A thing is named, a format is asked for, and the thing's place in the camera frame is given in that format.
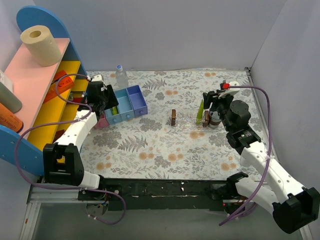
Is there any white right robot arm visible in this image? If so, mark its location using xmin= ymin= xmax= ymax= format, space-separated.
xmin=203 ymin=90 xmax=320 ymax=234

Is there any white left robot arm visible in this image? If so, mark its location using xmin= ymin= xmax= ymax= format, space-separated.
xmin=43 ymin=80 xmax=119 ymax=200

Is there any clear textured tray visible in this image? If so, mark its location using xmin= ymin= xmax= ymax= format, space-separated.
xmin=165 ymin=111 xmax=221 ymax=132

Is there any teal drawer box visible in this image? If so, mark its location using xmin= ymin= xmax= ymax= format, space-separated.
xmin=104 ymin=108 xmax=122 ymax=125

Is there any pink drawer box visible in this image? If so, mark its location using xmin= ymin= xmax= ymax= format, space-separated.
xmin=94 ymin=115 xmax=109 ymax=129

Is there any clear plastic water bottle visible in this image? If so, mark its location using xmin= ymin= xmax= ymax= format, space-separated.
xmin=115 ymin=65 xmax=129 ymax=89

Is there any orange box on shelf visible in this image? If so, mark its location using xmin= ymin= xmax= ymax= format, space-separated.
xmin=43 ymin=70 xmax=75 ymax=103

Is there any purple drawer box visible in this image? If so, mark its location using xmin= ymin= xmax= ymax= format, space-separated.
xmin=127 ymin=85 xmax=148 ymax=117

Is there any blue pink yellow shelf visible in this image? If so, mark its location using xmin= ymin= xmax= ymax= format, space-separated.
xmin=4 ymin=5 xmax=86 ymax=176

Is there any beige paper towel roll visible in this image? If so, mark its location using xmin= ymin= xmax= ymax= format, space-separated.
xmin=20 ymin=25 xmax=62 ymax=67

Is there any grey green bottle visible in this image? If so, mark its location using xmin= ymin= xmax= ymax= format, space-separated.
xmin=0 ymin=83 xmax=22 ymax=113

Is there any orange tube on shelf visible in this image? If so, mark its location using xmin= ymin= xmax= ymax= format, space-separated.
xmin=0 ymin=103 xmax=24 ymax=133

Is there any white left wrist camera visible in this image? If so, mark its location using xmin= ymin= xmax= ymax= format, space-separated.
xmin=91 ymin=74 xmax=104 ymax=82

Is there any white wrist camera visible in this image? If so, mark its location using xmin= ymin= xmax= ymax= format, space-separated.
xmin=91 ymin=74 xmax=104 ymax=82
xmin=218 ymin=81 xmax=240 ymax=99

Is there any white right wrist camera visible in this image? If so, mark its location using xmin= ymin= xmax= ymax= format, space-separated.
xmin=218 ymin=81 xmax=240 ymax=99

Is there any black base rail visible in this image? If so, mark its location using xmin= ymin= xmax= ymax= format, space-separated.
xmin=77 ymin=178 xmax=245 ymax=211

